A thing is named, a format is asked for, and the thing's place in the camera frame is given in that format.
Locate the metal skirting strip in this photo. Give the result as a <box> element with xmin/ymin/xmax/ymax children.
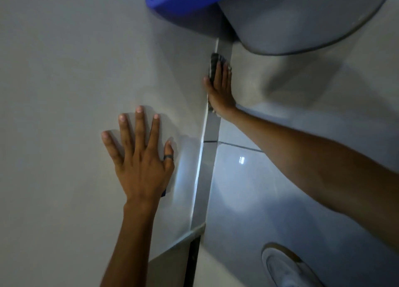
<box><xmin>146</xmin><ymin>37</ymin><xmax>234</xmax><ymax>262</ymax></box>

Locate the person's right forearm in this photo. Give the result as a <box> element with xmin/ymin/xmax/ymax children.
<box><xmin>222</xmin><ymin>106</ymin><xmax>399</xmax><ymax>253</ymax></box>

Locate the person's right hand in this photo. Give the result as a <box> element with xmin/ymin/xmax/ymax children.
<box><xmin>203</xmin><ymin>61</ymin><xmax>237</xmax><ymax>118</ymax></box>

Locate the checkered cleaning cloth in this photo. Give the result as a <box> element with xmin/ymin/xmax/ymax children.
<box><xmin>208</xmin><ymin>53</ymin><xmax>233</xmax><ymax>113</ymax></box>

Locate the person's left hand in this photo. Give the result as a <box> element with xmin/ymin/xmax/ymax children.
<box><xmin>101</xmin><ymin>105</ymin><xmax>175</xmax><ymax>208</ymax></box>

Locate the round stool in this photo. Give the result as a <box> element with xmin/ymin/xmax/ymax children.
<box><xmin>218</xmin><ymin>0</ymin><xmax>397</xmax><ymax>56</ymax></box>

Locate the white sneaker with black stripes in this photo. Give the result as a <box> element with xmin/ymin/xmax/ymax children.
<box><xmin>261</xmin><ymin>242</ymin><xmax>325</xmax><ymax>287</ymax></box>

